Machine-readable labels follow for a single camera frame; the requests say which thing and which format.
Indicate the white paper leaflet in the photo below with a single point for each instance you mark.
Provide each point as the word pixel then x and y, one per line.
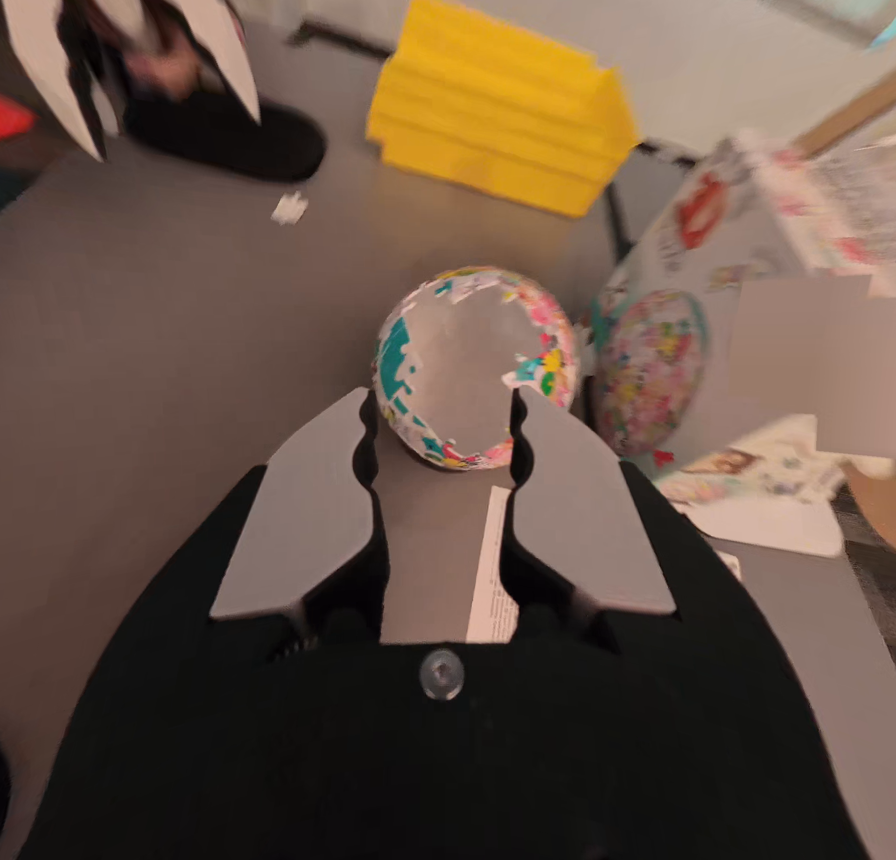
pixel 493 580

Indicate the colourful puzzle ball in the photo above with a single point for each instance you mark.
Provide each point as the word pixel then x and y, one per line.
pixel 462 356

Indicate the black wrist rest pad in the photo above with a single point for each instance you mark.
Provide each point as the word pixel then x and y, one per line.
pixel 231 139

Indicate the white-backed puzzle piece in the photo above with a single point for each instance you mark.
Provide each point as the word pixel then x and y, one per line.
pixel 289 207

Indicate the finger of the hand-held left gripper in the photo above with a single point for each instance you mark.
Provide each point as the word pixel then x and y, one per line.
pixel 203 27
pixel 38 41

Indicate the yellow plastic bin stack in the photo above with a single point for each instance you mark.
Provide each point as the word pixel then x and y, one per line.
pixel 490 118

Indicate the person's left hand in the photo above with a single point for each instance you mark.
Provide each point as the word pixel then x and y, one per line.
pixel 168 69

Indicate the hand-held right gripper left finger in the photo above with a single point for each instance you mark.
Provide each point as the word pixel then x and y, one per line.
pixel 301 531

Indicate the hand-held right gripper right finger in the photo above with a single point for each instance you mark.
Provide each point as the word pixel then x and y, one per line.
pixel 588 531

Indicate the printed puzzle box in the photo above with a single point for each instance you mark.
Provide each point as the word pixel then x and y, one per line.
pixel 672 258

